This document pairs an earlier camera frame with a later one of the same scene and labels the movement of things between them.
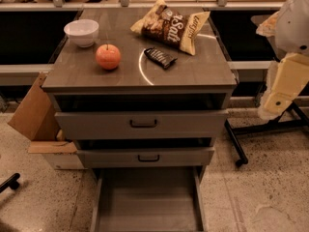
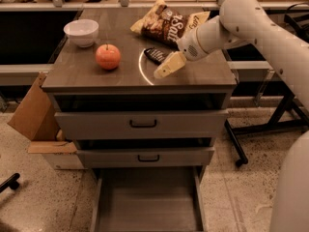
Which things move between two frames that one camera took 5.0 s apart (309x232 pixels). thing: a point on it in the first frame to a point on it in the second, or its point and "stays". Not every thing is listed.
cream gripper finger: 287,77 to 170,65
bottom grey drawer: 149,199 stays
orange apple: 107,56 stays
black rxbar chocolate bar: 159,58 stays
